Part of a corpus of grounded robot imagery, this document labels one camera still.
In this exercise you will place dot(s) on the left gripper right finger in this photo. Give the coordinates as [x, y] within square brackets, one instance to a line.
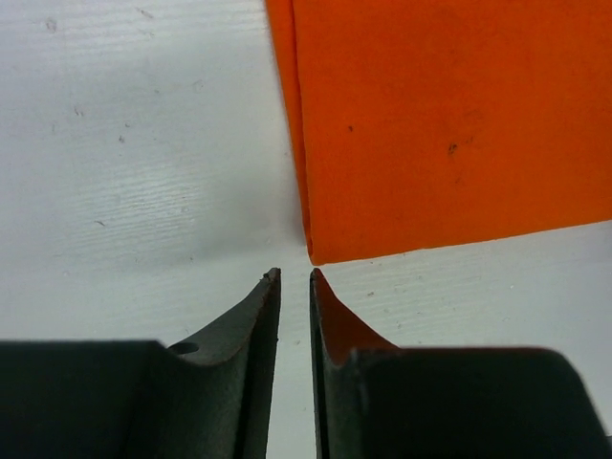
[374, 399]

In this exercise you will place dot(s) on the orange t shirt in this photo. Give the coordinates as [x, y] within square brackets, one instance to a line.
[423, 124]

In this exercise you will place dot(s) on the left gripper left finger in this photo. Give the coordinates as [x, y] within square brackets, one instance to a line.
[206, 396]

